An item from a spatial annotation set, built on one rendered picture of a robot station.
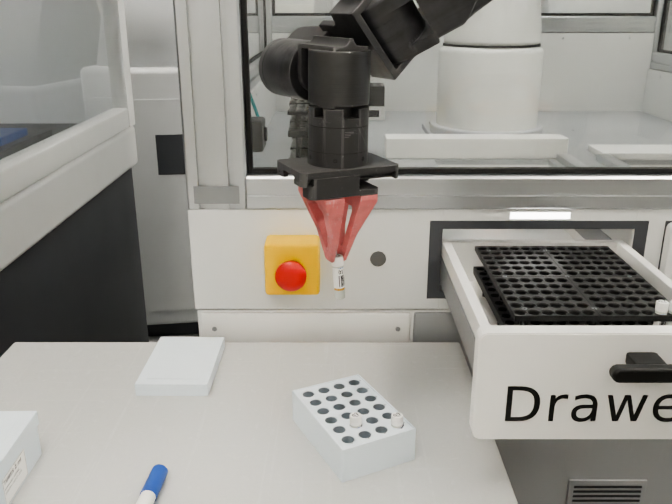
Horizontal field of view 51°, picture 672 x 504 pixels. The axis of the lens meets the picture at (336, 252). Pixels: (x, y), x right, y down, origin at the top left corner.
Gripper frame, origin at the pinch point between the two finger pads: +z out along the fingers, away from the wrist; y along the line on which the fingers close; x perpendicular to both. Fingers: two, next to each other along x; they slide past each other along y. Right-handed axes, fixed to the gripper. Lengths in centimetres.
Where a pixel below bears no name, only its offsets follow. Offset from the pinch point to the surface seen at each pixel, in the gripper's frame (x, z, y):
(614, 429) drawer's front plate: 20.5, 13.5, -19.2
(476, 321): 6.2, 7.5, -13.4
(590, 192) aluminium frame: -7.0, -0.3, -40.8
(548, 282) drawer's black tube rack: 2.7, 6.5, -26.1
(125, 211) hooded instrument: -122, 29, 1
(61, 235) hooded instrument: -84, 21, 20
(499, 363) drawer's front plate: 15.5, 6.8, -8.9
